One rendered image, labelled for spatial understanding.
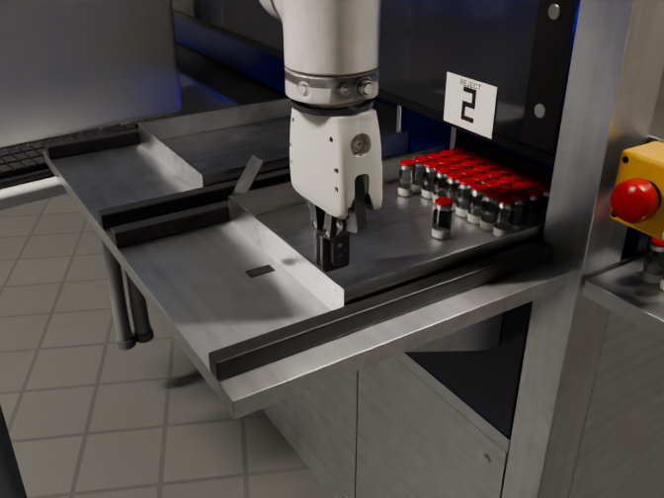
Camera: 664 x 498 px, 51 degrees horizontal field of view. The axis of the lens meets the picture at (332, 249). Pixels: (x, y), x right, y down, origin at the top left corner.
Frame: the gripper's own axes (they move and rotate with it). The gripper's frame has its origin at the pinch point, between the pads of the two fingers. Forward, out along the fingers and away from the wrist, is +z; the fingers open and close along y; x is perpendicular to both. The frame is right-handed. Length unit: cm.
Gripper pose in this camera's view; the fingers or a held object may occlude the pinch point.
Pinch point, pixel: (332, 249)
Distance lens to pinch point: 70.4
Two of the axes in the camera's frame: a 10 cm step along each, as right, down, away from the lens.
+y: -5.3, -4.0, 7.5
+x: -8.5, 2.5, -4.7
